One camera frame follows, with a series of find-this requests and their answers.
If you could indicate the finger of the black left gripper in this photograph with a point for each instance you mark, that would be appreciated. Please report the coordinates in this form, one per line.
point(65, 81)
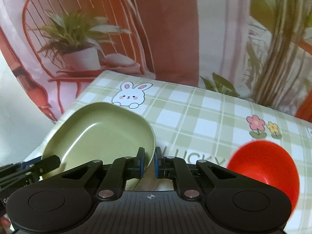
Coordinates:
point(15, 167)
point(44, 166)

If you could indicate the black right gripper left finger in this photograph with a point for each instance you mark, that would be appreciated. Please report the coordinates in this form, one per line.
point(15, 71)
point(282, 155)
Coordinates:
point(107, 181)

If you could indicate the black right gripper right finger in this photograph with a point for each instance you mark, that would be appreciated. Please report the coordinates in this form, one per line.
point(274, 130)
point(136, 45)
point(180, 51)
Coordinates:
point(190, 180)

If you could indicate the green square plate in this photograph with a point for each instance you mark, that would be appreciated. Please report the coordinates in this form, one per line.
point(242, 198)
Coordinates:
point(98, 131)

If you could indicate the large red bowl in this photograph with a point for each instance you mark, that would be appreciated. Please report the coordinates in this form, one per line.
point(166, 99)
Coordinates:
point(269, 163)

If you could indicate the left hand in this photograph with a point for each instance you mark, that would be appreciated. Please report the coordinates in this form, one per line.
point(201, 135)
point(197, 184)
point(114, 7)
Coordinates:
point(5, 225)

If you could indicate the green plaid cartoon tablecloth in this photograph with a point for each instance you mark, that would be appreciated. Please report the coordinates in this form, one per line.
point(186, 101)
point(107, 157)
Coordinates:
point(194, 123)

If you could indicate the printed room scene backdrop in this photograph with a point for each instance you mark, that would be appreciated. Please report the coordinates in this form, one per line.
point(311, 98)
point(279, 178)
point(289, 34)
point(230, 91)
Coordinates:
point(257, 50)

